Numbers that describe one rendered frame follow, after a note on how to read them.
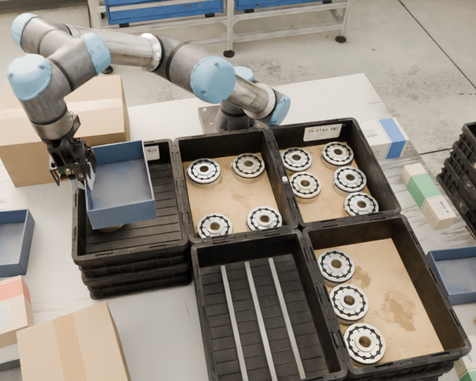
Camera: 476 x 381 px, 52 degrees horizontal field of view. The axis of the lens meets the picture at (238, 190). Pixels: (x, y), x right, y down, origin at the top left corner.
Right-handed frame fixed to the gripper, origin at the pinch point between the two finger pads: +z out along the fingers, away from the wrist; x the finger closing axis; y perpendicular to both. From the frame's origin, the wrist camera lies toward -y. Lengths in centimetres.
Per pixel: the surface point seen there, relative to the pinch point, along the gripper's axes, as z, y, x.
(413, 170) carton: 45, -15, 100
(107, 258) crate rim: 19.6, 9.1, -0.8
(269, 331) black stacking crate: 32, 33, 35
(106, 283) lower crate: 31.6, 9.0, -4.5
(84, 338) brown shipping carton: 25.1, 26.4, -9.0
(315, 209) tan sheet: 34, -1, 59
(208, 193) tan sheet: 31.6, -14.1, 28.5
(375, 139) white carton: 41, -29, 91
